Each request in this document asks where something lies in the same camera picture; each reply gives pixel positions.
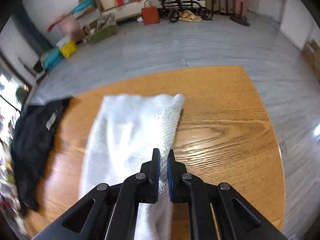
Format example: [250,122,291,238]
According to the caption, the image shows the grey knit sweater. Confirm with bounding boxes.
[79,94,184,239]

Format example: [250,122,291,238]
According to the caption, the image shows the black garment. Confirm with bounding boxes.
[10,98,71,217]

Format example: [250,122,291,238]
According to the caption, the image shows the teal suitcase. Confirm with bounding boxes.
[40,47,64,70]

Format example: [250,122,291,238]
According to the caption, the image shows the yellow bag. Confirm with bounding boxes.
[59,40,78,59]

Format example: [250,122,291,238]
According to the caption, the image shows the olive green crate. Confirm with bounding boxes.
[88,24,118,43]

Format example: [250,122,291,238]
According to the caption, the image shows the brown camouflage bag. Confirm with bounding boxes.
[302,39,320,80]

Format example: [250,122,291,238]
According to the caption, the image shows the pink suitcase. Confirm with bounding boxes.
[58,14,80,36]

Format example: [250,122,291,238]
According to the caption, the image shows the orange paper bag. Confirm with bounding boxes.
[141,0,161,25]

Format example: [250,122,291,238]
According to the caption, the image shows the black wheeled cart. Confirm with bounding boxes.
[159,0,213,23]

